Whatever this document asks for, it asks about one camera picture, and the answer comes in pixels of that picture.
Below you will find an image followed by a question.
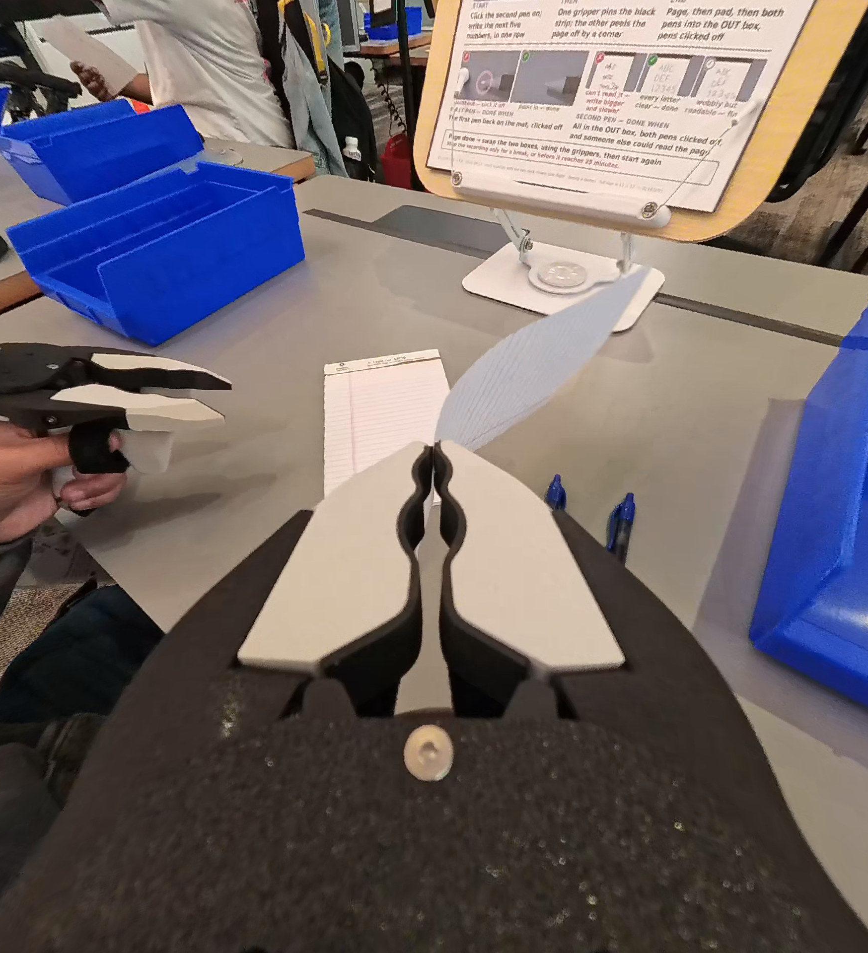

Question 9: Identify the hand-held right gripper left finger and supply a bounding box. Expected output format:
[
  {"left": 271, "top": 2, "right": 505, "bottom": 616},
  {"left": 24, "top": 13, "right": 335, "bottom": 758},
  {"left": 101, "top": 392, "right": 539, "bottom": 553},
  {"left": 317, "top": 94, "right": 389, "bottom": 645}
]
[{"left": 237, "top": 443, "right": 436, "bottom": 719}]

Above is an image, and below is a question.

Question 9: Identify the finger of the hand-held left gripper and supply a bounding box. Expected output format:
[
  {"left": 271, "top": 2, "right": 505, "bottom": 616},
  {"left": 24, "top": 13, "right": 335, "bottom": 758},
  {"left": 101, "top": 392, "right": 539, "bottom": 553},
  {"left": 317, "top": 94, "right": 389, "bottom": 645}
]
[
  {"left": 88, "top": 353, "right": 232, "bottom": 394},
  {"left": 51, "top": 385, "right": 225, "bottom": 476}
]

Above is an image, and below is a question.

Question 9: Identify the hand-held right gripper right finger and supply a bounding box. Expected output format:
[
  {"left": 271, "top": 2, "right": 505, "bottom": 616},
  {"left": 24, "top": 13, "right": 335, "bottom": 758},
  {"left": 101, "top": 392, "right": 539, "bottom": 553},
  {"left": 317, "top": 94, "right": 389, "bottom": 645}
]
[{"left": 434, "top": 441, "right": 626, "bottom": 722}]

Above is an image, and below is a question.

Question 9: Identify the white lined notepad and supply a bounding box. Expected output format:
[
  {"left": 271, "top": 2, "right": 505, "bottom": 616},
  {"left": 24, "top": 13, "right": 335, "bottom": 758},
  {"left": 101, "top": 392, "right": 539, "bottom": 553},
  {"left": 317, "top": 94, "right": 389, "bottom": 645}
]
[{"left": 324, "top": 348, "right": 450, "bottom": 507}]

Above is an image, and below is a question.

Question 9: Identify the torn lined notepad page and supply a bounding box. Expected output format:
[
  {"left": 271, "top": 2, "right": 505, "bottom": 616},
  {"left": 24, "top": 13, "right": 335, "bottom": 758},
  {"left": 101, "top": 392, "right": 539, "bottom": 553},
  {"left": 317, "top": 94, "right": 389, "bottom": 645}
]
[{"left": 434, "top": 267, "right": 651, "bottom": 454}]

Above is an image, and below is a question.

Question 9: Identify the person's left hand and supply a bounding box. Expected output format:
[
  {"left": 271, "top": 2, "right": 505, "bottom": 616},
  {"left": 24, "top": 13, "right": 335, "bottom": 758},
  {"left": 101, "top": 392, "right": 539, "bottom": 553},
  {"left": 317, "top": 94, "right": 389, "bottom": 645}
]
[{"left": 0, "top": 424, "right": 131, "bottom": 545}]

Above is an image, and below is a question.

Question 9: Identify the dark grey desk mat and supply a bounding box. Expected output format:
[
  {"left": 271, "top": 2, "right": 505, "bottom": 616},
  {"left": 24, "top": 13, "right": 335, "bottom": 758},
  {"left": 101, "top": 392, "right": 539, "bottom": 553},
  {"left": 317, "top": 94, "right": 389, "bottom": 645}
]
[{"left": 303, "top": 204, "right": 846, "bottom": 347}]

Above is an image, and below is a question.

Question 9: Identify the red plastic bin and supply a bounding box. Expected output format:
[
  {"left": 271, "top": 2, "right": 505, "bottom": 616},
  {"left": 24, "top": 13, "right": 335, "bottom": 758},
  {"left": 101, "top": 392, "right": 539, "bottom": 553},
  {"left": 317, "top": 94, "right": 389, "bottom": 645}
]
[{"left": 380, "top": 133, "right": 414, "bottom": 191}]

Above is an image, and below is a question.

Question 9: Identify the white document stand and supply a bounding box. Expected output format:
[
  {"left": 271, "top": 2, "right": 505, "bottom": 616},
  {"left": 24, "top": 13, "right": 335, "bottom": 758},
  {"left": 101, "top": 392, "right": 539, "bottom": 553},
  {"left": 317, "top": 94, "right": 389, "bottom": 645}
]
[{"left": 413, "top": 0, "right": 868, "bottom": 332}]

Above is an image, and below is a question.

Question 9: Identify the printed instruction sheet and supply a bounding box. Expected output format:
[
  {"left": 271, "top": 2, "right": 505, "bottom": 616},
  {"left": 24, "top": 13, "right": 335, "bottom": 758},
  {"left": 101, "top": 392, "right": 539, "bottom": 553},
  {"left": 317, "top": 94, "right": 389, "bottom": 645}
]
[{"left": 427, "top": 0, "right": 818, "bottom": 213}]

